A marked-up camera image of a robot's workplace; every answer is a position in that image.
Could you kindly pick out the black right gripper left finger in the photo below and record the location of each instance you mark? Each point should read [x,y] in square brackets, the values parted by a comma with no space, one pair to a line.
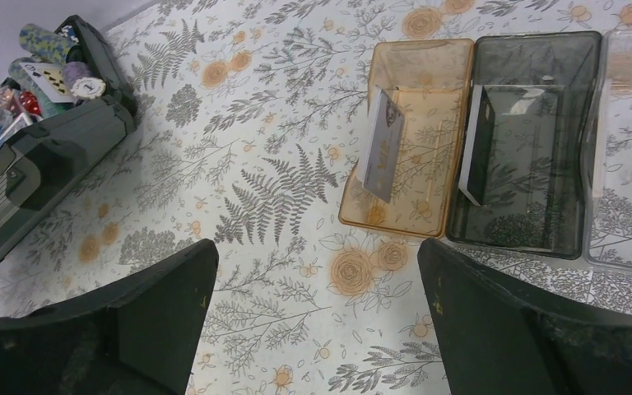
[137,335]

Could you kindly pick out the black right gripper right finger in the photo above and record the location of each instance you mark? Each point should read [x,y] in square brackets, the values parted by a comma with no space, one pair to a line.
[500,335]

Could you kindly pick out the black credit card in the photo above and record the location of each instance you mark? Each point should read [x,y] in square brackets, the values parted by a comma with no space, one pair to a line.
[478,142]

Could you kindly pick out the silver credit card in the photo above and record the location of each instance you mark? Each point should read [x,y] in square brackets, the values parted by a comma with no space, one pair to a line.
[376,168]

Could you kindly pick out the clear transparent card box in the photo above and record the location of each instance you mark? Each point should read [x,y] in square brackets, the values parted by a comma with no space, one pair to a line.
[608,235]

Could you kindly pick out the smoky grey transparent card box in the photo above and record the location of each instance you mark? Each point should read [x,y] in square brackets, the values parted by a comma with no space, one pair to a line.
[541,87]

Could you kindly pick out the playing card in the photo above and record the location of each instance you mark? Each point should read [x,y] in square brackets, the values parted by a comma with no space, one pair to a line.
[49,78]

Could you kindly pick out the black poker chip case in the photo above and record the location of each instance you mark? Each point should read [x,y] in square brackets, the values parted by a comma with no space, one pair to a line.
[42,164]

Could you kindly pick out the white poker chip stack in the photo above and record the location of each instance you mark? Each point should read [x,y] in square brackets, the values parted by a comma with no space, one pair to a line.
[81,82]

